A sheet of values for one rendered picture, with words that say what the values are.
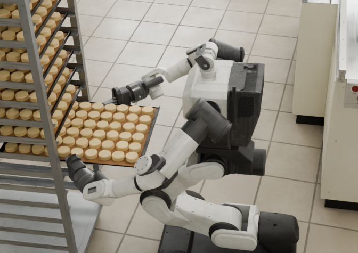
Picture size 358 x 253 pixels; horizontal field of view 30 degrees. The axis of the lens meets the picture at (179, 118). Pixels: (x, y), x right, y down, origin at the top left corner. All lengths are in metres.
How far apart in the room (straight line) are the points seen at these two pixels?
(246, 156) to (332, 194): 0.89
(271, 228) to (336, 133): 0.57
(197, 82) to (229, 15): 2.72
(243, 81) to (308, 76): 1.40
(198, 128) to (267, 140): 1.65
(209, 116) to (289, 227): 0.84
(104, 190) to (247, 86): 0.66
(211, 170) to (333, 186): 0.91
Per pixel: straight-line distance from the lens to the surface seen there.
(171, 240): 3.17
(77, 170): 2.64
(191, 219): 3.03
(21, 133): 2.76
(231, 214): 3.06
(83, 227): 3.33
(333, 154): 3.33
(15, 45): 2.46
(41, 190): 2.89
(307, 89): 3.95
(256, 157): 2.77
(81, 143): 2.79
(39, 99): 2.53
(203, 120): 2.37
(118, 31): 5.09
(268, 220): 3.03
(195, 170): 2.77
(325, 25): 3.72
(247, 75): 2.57
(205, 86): 2.51
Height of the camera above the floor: 2.55
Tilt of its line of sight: 38 degrees down
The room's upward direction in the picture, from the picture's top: 3 degrees counter-clockwise
